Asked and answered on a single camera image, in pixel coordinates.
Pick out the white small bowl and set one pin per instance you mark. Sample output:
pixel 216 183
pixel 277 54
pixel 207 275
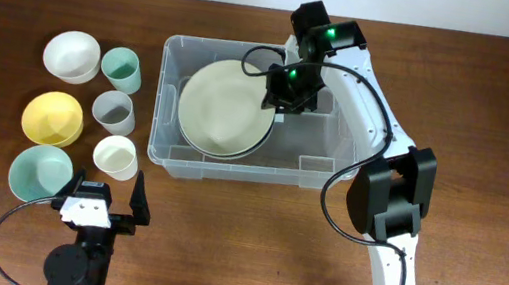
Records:
pixel 73 57

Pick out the clear plastic storage bin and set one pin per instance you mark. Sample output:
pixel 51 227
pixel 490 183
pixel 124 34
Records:
pixel 302 150

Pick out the dark blue large bowl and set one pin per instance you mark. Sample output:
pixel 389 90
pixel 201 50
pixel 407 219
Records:
pixel 221 139

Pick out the cream white cup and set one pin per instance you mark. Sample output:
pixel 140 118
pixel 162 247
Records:
pixel 117 157

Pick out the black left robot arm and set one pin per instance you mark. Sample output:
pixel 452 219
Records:
pixel 84 262

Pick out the yellow small bowl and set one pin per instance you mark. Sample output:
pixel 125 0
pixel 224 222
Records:
pixel 53 118

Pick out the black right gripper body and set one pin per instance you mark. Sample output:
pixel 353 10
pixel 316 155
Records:
pixel 292 87

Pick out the grey cup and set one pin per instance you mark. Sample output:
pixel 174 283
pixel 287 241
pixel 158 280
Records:
pixel 114 111

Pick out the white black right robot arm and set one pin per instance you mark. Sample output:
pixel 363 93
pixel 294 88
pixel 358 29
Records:
pixel 392 179

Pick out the mint green small bowl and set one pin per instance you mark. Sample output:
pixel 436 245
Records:
pixel 38 172

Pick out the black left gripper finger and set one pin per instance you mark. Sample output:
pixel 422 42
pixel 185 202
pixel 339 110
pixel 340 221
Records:
pixel 138 202
pixel 73 184

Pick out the beige large bowl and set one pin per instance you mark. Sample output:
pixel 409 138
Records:
pixel 232 156
pixel 220 109

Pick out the mint green cup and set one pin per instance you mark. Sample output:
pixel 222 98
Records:
pixel 121 66

